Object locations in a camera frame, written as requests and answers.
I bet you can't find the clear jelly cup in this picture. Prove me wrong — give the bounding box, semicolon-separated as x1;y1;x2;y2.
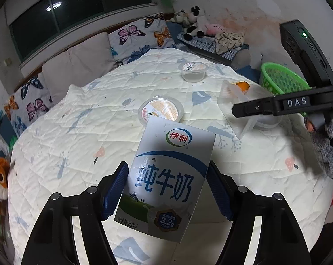
178;61;208;82

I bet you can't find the butterfly print pillow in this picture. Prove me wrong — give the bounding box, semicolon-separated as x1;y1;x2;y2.
3;73;55;138
108;12;176;64

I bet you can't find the white quilted blanket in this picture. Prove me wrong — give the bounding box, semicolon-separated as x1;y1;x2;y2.
8;48;333;265

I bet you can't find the clear plastic cup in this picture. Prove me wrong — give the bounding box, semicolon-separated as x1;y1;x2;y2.
255;114;283;130
218;79;255;140

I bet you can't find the jelly cup with orange lid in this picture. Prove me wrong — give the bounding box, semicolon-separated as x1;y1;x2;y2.
138;95;183;123

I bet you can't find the black white cow plush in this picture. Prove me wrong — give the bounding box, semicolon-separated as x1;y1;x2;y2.
170;6;208;40

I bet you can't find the grey cushion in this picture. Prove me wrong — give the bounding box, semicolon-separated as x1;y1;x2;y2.
42;48;81;104
67;32;117;72

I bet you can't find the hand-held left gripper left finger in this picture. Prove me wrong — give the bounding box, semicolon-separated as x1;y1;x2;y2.
21;161;129;265

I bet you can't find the spotted beige cloth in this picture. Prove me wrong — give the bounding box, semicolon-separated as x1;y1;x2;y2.
214;30;245;55

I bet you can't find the green plastic basket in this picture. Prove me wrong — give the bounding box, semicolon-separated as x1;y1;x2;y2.
260;62;313;116

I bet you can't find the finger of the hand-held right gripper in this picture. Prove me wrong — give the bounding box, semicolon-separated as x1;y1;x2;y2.
232;95;279;118

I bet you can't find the dark window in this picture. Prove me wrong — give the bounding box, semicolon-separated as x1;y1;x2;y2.
9;0;153;61

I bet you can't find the pink plush toy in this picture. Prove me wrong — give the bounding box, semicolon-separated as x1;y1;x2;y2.
205;22;225;35

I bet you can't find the white blue milk carton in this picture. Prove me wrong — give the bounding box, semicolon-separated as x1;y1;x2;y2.
113;115;217;244

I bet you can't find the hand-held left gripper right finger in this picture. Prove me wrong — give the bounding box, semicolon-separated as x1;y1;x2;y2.
208;160;313;265

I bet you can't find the blue sofa cushion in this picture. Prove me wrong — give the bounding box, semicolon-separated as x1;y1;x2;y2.
238;65;262;83

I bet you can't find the blue patterned cloth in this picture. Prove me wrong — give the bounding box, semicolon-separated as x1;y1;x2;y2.
176;32;250;61

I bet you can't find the orange fruit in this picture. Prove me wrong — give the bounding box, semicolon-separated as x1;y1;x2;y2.
233;81;251;93

